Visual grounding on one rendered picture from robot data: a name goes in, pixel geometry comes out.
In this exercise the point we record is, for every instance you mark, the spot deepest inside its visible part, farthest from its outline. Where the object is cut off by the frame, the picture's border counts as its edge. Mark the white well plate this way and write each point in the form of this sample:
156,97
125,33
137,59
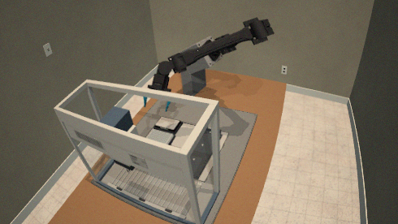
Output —
159,136

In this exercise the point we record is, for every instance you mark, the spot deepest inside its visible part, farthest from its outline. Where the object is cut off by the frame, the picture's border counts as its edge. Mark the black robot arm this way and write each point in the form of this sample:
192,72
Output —
213,49

